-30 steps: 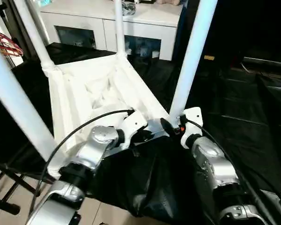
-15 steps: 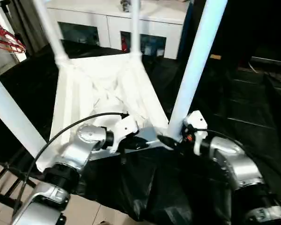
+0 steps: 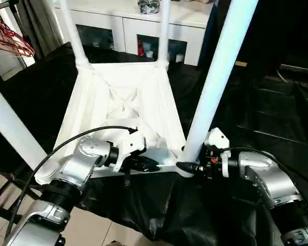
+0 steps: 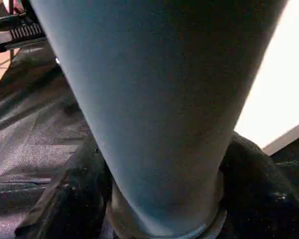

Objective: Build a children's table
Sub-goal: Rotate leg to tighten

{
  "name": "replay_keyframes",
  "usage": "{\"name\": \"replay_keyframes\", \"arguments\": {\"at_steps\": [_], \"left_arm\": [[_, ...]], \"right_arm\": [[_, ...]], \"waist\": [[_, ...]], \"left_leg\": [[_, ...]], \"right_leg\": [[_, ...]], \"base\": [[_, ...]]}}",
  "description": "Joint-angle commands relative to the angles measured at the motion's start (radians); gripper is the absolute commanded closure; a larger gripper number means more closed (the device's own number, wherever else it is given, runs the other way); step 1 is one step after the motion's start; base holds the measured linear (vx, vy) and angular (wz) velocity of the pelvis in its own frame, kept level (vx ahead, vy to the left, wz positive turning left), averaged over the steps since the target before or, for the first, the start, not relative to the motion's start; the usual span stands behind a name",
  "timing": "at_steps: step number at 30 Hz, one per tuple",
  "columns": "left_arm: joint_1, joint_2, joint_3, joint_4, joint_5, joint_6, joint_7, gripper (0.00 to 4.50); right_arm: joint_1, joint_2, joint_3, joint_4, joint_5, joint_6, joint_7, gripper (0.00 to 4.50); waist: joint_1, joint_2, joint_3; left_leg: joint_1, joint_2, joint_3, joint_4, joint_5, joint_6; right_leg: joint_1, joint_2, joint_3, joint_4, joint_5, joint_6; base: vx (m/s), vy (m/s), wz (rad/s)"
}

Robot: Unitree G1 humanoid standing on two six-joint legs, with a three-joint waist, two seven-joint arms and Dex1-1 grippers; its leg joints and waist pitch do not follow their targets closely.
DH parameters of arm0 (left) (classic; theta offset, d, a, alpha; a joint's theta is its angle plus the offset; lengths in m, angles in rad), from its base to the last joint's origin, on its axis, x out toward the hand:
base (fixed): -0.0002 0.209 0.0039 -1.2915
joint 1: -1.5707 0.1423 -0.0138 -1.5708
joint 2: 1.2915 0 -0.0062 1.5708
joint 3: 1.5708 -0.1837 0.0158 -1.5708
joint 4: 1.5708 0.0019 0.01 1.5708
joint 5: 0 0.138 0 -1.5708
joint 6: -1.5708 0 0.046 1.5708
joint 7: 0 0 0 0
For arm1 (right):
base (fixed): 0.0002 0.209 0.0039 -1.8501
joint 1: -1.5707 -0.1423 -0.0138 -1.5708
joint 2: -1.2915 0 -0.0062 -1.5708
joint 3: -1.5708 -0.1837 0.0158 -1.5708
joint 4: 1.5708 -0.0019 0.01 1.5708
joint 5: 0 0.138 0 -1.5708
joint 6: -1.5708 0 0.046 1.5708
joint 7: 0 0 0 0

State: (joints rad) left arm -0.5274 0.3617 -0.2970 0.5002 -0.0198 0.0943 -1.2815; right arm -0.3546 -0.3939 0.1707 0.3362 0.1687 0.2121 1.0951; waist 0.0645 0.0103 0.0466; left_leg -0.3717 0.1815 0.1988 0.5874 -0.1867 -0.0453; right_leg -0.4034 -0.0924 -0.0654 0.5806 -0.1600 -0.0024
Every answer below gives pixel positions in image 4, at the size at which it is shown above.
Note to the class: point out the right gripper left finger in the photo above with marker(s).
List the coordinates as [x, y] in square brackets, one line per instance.
[72, 204]

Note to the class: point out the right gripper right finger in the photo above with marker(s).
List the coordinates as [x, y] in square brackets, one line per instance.
[259, 199]

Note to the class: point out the white plastic table top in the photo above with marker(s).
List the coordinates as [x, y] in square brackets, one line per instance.
[284, 74]

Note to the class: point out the white plastic table leg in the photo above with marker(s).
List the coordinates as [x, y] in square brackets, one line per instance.
[159, 99]

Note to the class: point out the black mat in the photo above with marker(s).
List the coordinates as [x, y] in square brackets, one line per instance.
[27, 149]

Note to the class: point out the black metal folding frame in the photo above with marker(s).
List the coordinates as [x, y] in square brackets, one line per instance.
[20, 41]

